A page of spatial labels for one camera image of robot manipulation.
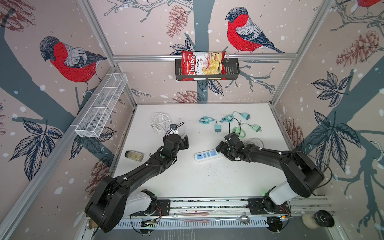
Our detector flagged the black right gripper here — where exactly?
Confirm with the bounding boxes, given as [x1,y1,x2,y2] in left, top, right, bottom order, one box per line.
[213,141,236,161]

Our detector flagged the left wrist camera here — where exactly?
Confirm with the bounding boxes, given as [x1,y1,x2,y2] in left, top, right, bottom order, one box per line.
[169,124,179,135]

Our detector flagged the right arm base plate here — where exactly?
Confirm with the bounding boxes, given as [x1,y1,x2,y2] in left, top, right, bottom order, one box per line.
[247,198,291,215]

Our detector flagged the small glass jar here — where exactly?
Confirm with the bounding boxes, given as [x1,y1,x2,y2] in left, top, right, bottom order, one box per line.
[124,151,144,162]

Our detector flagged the teal charger round plug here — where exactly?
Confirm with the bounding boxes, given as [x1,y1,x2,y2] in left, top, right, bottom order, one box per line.
[220,111,251,123]

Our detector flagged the red chips bag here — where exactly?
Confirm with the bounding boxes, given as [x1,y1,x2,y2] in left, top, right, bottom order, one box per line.
[181,51,226,81]

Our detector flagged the white power strip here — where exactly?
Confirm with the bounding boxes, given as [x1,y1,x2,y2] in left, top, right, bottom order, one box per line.
[194,150,223,163]

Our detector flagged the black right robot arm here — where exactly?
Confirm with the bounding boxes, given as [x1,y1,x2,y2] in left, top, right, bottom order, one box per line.
[216,133,325,214]

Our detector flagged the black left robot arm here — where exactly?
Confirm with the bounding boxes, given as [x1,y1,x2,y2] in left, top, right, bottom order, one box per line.
[85,134,189,233]

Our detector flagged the black wire basket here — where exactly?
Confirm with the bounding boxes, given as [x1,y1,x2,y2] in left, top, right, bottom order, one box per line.
[175,59,240,82]

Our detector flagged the teal charger with cable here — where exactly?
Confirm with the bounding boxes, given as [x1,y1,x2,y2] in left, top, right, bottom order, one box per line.
[199,116,222,133]

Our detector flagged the green charger with cable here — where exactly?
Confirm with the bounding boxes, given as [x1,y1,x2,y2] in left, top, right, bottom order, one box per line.
[232,123,262,138]

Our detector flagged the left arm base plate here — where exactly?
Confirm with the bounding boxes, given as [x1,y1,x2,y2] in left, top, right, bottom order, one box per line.
[131,200,171,217]

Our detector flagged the white power strip cord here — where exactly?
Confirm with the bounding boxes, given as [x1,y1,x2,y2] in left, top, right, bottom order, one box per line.
[150,112,172,135]

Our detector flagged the white mesh shelf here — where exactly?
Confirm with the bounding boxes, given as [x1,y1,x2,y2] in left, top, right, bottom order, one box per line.
[75,73,128,138]

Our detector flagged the metal spoon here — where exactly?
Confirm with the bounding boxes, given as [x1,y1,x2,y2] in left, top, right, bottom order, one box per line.
[215,215,251,225]

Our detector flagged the tape roll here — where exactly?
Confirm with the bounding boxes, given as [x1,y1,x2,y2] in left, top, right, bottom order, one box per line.
[302,210,335,230]

